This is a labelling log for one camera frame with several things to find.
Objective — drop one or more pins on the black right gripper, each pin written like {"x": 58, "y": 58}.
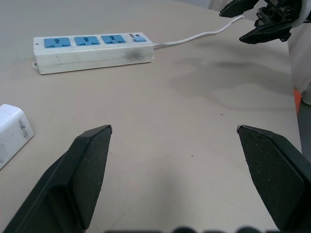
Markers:
{"x": 277, "y": 12}

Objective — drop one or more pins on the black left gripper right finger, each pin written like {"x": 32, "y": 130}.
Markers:
{"x": 274, "y": 174}

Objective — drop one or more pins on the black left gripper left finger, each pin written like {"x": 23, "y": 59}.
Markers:
{"x": 73, "y": 174}

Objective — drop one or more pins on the white power adapter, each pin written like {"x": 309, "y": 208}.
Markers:
{"x": 11, "y": 132}

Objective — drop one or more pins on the orange tapered plastic piece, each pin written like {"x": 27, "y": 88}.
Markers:
{"x": 297, "y": 100}

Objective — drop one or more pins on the white power strip blue sockets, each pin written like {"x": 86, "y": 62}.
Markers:
{"x": 92, "y": 52}

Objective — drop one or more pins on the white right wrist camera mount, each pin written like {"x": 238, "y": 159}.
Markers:
{"x": 305, "y": 11}

